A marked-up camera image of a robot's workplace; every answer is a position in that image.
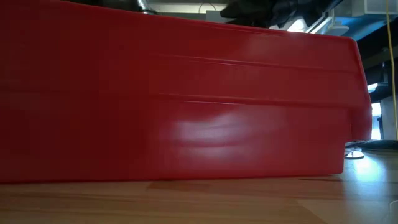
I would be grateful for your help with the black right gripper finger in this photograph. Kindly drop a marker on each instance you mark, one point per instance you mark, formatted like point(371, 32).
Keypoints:
point(248, 14)

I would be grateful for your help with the red plastic bin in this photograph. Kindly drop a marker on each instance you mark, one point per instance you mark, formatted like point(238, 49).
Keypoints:
point(155, 109)

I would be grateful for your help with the white ceiling access point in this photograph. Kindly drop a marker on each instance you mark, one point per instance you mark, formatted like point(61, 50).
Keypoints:
point(337, 30)

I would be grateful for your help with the black background desk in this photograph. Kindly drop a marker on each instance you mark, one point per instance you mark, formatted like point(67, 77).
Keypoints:
point(382, 56)

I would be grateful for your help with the iridescent cutlery piece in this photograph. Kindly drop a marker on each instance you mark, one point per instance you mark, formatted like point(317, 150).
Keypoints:
point(354, 154)

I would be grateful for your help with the silver ventilation duct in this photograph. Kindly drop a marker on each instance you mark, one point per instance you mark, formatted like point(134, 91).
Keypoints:
point(146, 6)

